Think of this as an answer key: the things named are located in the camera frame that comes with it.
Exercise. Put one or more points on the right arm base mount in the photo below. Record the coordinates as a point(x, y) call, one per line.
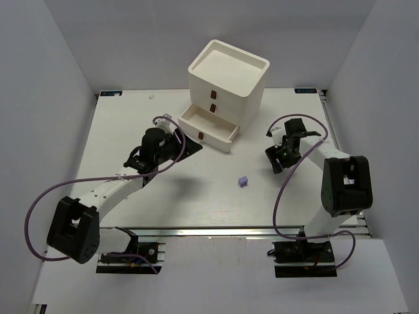
point(302, 259)

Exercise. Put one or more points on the lilac small lego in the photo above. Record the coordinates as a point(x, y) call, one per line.
point(243, 181)

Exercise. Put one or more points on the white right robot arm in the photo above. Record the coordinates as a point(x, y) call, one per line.
point(346, 187)

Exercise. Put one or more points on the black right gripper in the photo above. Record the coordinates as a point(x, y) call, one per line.
point(273, 157)

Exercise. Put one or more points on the white drawer cabinet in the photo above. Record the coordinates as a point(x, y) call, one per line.
point(228, 82)

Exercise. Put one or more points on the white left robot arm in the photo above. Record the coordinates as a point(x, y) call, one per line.
point(75, 230)

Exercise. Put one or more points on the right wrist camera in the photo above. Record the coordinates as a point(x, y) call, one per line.
point(276, 134)

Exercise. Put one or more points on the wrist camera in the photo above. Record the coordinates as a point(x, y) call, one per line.
point(163, 122)
point(276, 134)

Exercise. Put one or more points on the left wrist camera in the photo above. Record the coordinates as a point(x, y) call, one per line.
point(163, 122)

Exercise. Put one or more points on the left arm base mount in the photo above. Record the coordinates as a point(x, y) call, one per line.
point(143, 257)

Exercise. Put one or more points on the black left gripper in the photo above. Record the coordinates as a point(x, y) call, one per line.
point(179, 144)

